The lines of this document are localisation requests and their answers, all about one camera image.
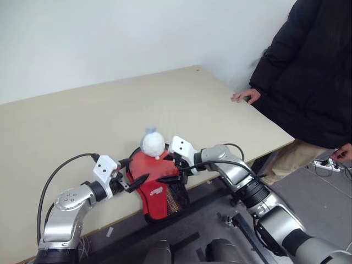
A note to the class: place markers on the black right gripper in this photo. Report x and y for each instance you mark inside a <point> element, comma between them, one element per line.
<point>182,169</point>

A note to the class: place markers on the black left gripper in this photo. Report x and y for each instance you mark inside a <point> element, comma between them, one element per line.
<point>119,184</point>

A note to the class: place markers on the red table tennis paddle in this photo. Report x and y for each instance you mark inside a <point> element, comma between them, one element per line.
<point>151,168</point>

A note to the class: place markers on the red black paddle case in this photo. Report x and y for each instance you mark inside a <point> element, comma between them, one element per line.
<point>155,192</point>

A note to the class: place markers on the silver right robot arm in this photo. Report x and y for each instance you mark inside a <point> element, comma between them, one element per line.
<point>275,220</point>

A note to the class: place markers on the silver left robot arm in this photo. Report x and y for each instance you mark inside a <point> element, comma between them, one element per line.
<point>63,220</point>

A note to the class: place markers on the person's right hand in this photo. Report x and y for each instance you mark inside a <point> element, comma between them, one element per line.
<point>247,94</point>

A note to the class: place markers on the person's left hand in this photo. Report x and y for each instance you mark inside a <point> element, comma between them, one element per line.
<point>343,153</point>

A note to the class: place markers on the white blue plush toy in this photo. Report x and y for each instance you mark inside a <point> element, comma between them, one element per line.
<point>152,144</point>

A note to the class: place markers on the white tape strip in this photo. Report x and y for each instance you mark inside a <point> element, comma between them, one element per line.
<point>109,232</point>

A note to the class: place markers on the black tape strip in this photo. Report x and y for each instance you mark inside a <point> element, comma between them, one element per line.
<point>184,239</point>

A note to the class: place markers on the dark grey rounded shape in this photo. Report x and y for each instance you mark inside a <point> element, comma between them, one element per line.
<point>157,251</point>
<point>224,251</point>

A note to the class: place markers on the black metal bar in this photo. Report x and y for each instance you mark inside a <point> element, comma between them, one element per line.
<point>247,231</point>

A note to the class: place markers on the person's beige trousers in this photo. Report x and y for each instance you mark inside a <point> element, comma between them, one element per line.
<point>291,159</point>

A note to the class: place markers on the white power strip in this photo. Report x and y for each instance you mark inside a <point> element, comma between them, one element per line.
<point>325,165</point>

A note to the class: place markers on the person's black puffer jacket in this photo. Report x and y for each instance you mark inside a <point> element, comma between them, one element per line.
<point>308,68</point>

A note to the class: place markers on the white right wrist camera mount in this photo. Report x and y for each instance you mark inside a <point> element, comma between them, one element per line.
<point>181,145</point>

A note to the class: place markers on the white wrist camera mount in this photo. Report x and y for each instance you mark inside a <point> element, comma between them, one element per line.
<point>104,166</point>
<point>181,145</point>

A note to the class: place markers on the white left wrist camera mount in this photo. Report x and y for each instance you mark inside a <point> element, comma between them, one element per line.
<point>104,166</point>

